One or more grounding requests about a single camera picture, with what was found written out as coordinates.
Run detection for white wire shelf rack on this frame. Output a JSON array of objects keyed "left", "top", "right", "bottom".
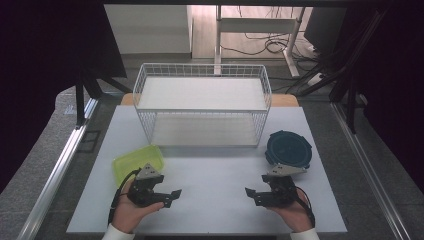
[{"left": 132, "top": 62, "right": 273, "bottom": 149}]

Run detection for wooden table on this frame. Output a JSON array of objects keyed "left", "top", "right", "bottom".
[{"left": 119, "top": 92, "right": 300, "bottom": 108}]

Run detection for person's right hand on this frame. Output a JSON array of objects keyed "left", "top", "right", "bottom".
[{"left": 265, "top": 191, "right": 315, "bottom": 234}]

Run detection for black metal stand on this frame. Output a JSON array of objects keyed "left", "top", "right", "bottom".
[{"left": 294, "top": 8, "right": 391, "bottom": 135}]

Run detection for white metal desk frame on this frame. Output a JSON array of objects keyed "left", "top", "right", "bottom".
[{"left": 213, "top": 4, "right": 306, "bottom": 79}]

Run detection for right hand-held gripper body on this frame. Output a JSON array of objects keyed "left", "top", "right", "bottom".
[{"left": 260, "top": 163, "right": 298, "bottom": 208}]

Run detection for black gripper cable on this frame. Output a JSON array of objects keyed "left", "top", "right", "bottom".
[
  {"left": 293, "top": 185, "right": 316, "bottom": 228},
  {"left": 106, "top": 167, "right": 143, "bottom": 225}
]

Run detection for green rectangular plastic container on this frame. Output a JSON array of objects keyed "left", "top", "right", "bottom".
[{"left": 112, "top": 144, "right": 165, "bottom": 188}]

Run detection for black floor cables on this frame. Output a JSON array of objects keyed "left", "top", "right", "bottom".
[{"left": 220, "top": 5, "right": 334, "bottom": 94}]

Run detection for white power strip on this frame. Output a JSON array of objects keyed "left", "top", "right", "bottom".
[{"left": 306, "top": 72, "right": 325, "bottom": 87}]

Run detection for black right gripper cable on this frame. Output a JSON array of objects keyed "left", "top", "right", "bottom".
[{"left": 293, "top": 185, "right": 316, "bottom": 228}]

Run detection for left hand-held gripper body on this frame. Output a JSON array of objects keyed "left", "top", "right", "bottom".
[{"left": 127, "top": 162, "right": 165, "bottom": 208}]

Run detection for white cabinet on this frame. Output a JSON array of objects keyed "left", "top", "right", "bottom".
[{"left": 103, "top": 4, "right": 194, "bottom": 55}]

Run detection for dark curtain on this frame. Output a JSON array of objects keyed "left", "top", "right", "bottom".
[
  {"left": 0, "top": 0, "right": 128, "bottom": 194},
  {"left": 343, "top": 0, "right": 424, "bottom": 186}
]

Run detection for round dark blue lidded container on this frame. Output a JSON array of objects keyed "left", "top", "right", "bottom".
[{"left": 264, "top": 129, "right": 314, "bottom": 170}]

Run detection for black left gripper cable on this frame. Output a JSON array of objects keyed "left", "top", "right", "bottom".
[{"left": 106, "top": 167, "right": 143, "bottom": 225}]

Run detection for person's left hand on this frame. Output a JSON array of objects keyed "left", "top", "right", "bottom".
[{"left": 111, "top": 181, "right": 165, "bottom": 234}]

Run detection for black tripod stand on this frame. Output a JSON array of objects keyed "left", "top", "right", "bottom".
[{"left": 74, "top": 66, "right": 134, "bottom": 130}]

